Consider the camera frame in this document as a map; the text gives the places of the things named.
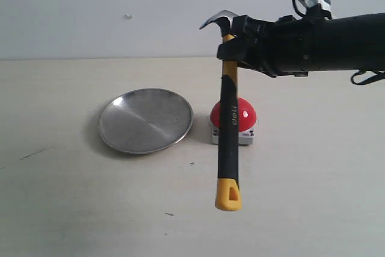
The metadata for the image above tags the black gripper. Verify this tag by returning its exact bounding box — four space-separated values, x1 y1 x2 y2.
217 15 309 78

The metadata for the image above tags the red dome push button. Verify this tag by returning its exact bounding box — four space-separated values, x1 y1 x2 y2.
209 98 258 146

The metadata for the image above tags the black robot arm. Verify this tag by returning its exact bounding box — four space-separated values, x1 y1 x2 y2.
217 13 384 78

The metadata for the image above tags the round metal plate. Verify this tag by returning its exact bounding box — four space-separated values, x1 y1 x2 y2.
97 88 194 155

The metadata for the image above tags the yellow black claw hammer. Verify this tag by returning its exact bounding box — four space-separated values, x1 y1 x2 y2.
199 10 243 212

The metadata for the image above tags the black cable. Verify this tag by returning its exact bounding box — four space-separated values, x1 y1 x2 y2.
350 69 385 87

